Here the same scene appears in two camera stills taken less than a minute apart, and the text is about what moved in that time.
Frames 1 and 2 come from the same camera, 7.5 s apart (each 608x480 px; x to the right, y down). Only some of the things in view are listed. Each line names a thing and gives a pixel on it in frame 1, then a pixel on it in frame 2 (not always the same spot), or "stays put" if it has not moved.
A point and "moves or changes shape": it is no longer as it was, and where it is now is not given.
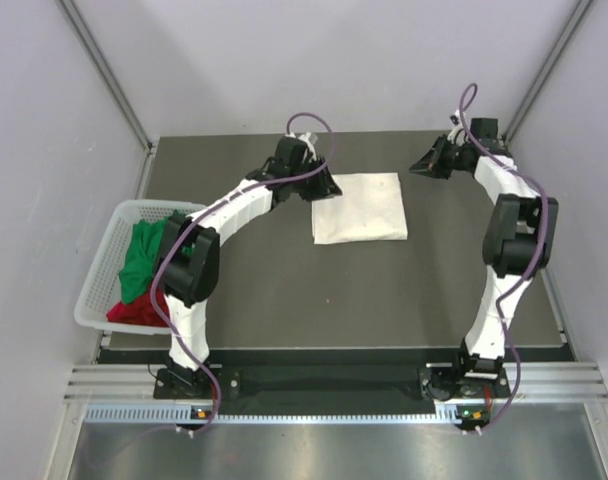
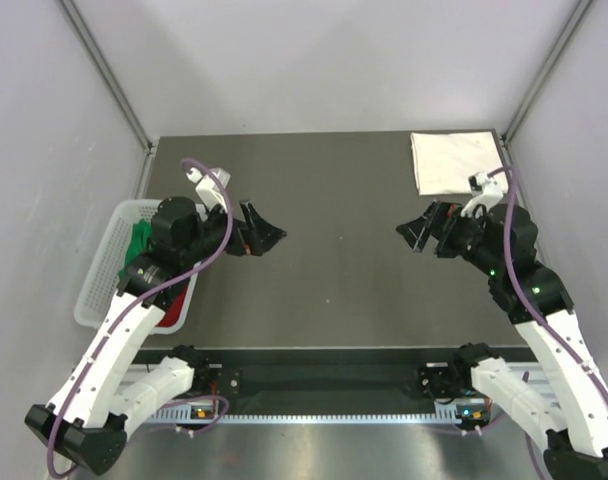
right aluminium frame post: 569,30 stays put
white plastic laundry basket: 102,289 stays put
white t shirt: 370,208 moves or changes shape
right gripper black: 429,163 -> 417,230
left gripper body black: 312,186 -> 210,239
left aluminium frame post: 108,73 stays put
